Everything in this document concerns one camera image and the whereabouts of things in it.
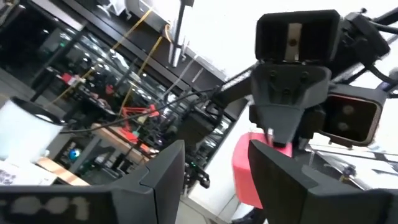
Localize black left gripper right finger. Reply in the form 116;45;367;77
248;139;398;224

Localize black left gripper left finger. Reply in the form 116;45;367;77
0;139;187;224

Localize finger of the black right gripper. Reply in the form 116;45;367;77
294;105;326;149
249;60;333;149

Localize white cylindrical bin black rim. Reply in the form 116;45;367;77
0;96;68;162

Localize blue glowing light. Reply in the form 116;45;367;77
68;148;82;162

